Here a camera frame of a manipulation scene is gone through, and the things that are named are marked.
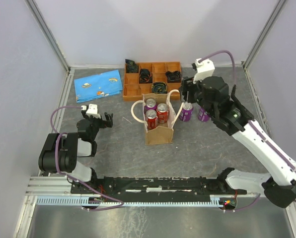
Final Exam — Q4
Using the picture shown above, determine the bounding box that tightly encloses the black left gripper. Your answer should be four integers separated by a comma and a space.
82, 111, 113, 141

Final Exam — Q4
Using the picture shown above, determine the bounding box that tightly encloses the purple can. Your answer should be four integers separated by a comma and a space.
144, 98, 157, 112
198, 107, 210, 122
179, 102, 194, 122

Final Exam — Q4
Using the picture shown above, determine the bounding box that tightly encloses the purple can front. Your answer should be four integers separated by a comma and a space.
198, 107, 210, 122

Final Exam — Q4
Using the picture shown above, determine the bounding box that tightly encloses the red can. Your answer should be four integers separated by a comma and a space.
145, 110, 158, 130
156, 103, 169, 124

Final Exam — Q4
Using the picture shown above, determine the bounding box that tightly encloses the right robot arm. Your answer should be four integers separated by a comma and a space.
179, 76, 296, 208

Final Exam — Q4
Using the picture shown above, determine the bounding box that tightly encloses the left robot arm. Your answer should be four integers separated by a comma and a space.
38, 111, 113, 193

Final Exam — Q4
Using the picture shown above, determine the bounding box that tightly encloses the dark rolled tie right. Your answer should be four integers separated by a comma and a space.
165, 70, 182, 83

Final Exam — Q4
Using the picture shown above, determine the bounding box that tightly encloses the dark rolled tie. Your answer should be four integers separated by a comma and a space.
125, 59, 139, 73
139, 68, 152, 83
151, 82, 167, 94
165, 70, 182, 83

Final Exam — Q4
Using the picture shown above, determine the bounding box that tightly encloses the orange wooden compartment tray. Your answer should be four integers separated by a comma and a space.
123, 61, 181, 101

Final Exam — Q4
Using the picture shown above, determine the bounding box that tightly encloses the dark rolled tie bottom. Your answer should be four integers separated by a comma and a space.
151, 82, 167, 94

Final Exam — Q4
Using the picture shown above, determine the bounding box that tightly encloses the blue patterned folded cloth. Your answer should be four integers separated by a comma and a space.
74, 70, 123, 103

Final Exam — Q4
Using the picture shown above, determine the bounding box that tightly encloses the dark rolled tie middle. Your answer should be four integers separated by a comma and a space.
139, 68, 152, 83

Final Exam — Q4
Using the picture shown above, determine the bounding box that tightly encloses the dark rolled tie top left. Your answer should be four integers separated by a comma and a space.
125, 59, 139, 73

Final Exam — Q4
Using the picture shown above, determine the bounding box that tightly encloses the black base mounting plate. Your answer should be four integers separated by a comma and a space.
70, 176, 248, 201

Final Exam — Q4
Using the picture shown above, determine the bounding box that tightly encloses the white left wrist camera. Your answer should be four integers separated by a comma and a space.
81, 104, 101, 118

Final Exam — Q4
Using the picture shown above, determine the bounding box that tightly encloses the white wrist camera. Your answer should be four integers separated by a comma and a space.
81, 104, 101, 118
192, 58, 215, 84

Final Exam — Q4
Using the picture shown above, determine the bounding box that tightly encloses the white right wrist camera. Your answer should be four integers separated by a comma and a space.
192, 58, 215, 84

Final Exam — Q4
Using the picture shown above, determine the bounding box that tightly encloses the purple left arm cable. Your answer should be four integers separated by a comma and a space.
50, 105, 125, 211

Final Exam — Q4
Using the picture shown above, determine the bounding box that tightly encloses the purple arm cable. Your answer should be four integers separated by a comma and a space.
196, 50, 296, 212
50, 105, 125, 211

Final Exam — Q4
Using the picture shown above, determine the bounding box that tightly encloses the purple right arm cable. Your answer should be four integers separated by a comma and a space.
196, 50, 296, 212

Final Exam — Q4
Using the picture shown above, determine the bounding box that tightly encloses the light blue cable duct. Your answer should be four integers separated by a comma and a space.
36, 196, 230, 208

